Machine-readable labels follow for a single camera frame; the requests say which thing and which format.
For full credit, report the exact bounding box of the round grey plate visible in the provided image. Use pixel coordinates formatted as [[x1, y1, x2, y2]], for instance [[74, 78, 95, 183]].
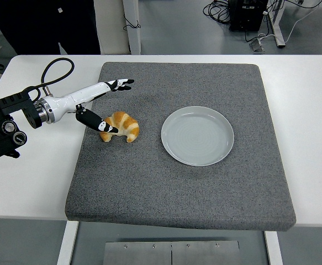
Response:
[[161, 105, 235, 167]]

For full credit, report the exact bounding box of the white desk leg with foot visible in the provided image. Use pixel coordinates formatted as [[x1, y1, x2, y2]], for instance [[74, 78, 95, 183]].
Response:
[[268, 0, 287, 49]]

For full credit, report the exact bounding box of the small grey floor pedal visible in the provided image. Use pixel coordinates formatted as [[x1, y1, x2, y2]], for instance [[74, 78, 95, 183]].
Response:
[[249, 38, 266, 53]]

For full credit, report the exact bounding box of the grey fabric mat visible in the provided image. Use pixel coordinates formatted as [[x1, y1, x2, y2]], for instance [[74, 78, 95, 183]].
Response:
[[65, 62, 298, 232]]

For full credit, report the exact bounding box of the white upright desk column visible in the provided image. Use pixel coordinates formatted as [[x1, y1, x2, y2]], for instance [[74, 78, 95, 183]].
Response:
[[122, 0, 142, 55]]

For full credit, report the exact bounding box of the person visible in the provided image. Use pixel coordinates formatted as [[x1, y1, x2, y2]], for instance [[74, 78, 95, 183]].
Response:
[[0, 0, 101, 55]]

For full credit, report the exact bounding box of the black computer case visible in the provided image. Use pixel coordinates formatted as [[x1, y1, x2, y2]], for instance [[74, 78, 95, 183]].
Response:
[[229, 0, 269, 31]]

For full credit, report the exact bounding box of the white table leg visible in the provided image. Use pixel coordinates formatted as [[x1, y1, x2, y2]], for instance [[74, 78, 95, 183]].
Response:
[[264, 230, 283, 265], [56, 220, 80, 265]]

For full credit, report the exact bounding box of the thin black cable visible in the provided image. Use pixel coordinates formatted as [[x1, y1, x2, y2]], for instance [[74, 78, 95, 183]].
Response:
[[123, 13, 141, 31]]

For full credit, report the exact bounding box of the golden croissant bread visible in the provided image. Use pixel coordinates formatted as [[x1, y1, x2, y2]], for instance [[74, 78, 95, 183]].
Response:
[[99, 110, 140, 143]]

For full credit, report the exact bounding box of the white cable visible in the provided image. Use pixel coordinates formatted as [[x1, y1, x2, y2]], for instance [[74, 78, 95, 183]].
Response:
[[257, 0, 322, 45]]

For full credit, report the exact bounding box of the grey metal plate with screws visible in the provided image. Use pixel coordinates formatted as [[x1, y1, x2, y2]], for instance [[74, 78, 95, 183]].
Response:
[[103, 240, 241, 265]]

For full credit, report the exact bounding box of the black cable bundle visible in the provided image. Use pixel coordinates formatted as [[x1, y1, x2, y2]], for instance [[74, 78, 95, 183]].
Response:
[[203, 0, 232, 25]]

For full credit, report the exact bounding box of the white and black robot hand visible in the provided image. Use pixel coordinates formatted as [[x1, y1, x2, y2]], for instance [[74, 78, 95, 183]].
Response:
[[47, 78, 135, 135]]

